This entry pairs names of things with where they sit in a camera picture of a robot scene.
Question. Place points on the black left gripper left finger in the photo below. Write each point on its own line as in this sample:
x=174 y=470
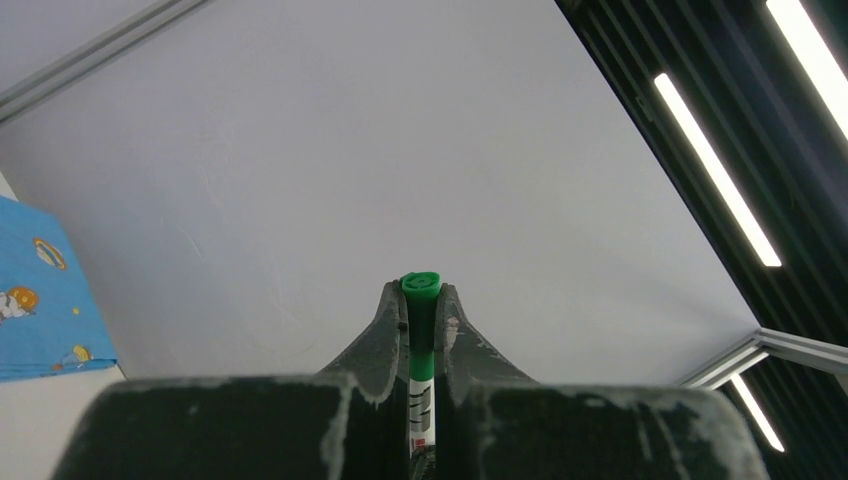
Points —
x=375 y=432

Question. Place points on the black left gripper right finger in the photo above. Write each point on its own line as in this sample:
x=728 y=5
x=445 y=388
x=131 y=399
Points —
x=465 y=360

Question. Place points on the green marker cap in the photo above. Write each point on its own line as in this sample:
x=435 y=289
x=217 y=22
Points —
x=421 y=291

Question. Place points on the green capped whiteboard marker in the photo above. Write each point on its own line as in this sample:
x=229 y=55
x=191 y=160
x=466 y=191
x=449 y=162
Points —
x=422 y=414

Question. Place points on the blue patterned cloth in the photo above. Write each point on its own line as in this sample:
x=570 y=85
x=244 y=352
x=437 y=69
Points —
x=50 y=324

